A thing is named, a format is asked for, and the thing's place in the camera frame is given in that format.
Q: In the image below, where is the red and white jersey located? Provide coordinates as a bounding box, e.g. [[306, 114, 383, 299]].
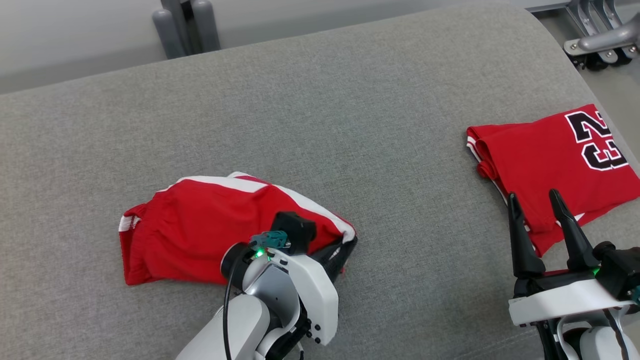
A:
[[118, 171, 359, 287]]

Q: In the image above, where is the red white number jersey shirt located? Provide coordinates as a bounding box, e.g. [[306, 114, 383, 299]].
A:
[[466, 103, 640, 257]]

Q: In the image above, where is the grey metal wheeled stand base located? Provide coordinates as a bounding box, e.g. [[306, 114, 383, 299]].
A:
[[564, 0, 640, 71]]

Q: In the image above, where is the grey metal partition post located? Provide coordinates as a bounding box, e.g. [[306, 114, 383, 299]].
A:
[[151, 0, 222, 60]]

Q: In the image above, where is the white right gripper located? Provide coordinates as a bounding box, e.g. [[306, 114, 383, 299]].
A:
[[508, 188, 635, 328]]

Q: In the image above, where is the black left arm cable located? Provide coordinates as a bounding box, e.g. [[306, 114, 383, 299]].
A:
[[222, 231, 291, 360]]

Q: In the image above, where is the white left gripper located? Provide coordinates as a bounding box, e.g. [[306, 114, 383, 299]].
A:
[[270, 238, 359, 347]]

